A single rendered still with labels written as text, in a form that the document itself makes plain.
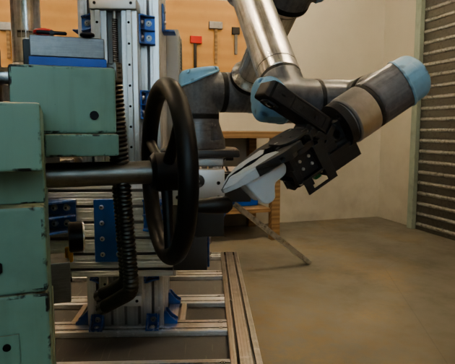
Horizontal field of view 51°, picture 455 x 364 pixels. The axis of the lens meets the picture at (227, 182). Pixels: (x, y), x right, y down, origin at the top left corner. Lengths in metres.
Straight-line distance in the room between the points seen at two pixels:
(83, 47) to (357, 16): 4.29
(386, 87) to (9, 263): 0.55
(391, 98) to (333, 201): 3.99
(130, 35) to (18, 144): 1.05
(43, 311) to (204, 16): 3.85
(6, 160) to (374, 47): 4.61
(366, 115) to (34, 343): 0.51
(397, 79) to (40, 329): 0.58
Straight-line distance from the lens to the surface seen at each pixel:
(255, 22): 0.91
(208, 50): 4.22
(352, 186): 4.80
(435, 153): 4.26
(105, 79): 0.69
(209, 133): 1.33
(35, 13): 1.63
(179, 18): 4.21
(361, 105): 0.72
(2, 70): 0.75
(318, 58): 4.61
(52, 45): 0.70
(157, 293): 1.63
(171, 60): 1.79
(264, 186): 0.66
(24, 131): 0.45
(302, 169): 0.68
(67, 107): 0.68
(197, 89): 1.34
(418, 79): 0.78
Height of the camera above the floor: 0.88
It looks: 6 degrees down
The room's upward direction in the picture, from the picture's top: straight up
